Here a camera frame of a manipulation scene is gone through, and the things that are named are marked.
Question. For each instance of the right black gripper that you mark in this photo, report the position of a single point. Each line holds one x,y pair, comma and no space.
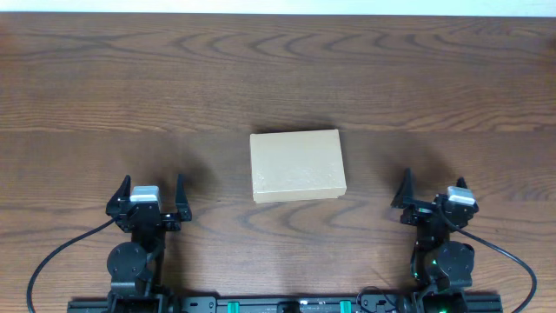
428,213

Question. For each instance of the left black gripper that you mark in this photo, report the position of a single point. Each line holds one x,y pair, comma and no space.
145,214

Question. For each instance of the cardboard box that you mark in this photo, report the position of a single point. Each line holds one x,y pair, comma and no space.
297,166

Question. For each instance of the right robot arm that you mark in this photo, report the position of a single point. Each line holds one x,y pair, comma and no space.
441,266

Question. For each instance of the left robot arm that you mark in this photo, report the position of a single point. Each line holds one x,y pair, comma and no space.
136,266

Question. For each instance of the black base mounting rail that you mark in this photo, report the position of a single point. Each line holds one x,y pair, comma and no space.
372,302

